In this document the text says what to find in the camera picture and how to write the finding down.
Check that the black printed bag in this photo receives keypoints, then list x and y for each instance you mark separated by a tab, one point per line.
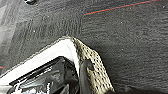
46	78

